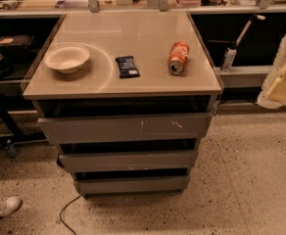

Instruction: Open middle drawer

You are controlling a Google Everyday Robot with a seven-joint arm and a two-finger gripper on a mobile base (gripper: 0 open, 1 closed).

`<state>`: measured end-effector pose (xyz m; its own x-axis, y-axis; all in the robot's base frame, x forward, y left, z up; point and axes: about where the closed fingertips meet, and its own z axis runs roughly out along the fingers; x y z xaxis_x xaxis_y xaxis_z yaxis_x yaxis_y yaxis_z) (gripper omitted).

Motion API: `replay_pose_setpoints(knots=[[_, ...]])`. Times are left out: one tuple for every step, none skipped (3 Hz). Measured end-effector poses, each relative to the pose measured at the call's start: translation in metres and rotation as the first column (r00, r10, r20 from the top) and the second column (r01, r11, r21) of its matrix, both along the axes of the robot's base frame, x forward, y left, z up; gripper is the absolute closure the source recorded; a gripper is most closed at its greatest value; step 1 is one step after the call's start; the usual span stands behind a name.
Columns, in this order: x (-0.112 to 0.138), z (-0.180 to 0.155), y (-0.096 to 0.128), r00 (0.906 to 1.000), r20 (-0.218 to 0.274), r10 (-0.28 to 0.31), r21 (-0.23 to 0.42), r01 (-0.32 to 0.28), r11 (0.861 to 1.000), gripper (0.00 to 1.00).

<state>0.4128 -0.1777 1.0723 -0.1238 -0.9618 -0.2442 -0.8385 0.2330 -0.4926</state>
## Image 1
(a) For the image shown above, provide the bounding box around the white sneaker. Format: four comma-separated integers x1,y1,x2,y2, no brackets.
0,196,22,218

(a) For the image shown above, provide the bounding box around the dark box on shelf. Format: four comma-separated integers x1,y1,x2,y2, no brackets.
0,34,33,47

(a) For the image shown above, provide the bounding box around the white stick tool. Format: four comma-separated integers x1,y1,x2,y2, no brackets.
235,14,266,47

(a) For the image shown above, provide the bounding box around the grey drawer cabinet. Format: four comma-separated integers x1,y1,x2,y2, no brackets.
23,11,223,200

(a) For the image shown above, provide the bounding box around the white glue bottle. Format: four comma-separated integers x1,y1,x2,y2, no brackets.
220,42,237,71

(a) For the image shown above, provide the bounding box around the grey drawer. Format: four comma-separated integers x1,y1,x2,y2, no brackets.
73,175,190,195
60,150,198,172
38,113,213,144

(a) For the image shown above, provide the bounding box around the grey top drawer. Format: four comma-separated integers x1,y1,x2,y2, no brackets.
38,113,213,144

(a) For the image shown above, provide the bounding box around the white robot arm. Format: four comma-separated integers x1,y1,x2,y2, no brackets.
257,34,286,109

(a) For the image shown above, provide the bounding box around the white paper bowl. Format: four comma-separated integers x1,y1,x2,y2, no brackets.
44,45,90,74

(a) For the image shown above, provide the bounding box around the orange soda can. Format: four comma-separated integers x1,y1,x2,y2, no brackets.
167,41,189,75

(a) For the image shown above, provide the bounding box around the grey bottom drawer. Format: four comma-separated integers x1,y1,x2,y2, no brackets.
73,175,190,195

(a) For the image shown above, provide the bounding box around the dark blue snack packet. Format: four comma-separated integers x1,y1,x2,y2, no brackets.
116,56,140,78

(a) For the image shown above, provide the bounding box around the black floor cable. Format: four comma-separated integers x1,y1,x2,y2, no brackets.
59,194,83,235

